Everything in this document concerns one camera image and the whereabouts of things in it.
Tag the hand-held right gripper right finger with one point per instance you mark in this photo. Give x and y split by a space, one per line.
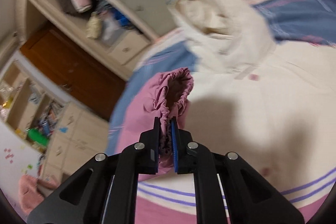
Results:
174 145

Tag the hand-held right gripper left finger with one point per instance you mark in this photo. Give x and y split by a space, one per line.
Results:
157 142

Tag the pink and white hooded jacket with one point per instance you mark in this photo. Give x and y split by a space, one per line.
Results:
236 108

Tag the grey clothes pile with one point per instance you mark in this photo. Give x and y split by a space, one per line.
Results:
102 6

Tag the cream low cabinet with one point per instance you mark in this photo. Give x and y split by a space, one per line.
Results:
76 134

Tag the wardrobe drawer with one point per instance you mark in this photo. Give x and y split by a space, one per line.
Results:
130 48

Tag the green plastic object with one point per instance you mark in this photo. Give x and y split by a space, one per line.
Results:
38 137

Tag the clear plastic storage box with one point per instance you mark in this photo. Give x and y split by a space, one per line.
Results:
111 31

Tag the brown wooden door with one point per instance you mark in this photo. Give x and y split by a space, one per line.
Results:
65 64

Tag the blue cloth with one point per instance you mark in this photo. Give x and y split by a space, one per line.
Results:
121 18

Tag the pink fluffy cloth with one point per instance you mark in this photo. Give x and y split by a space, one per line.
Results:
34 192

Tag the pale yellow cloth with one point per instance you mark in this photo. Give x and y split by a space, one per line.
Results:
93 26

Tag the cream bookshelf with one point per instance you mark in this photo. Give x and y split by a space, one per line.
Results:
21 98

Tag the blue plaid bedsheet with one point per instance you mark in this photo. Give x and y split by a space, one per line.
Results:
288 11

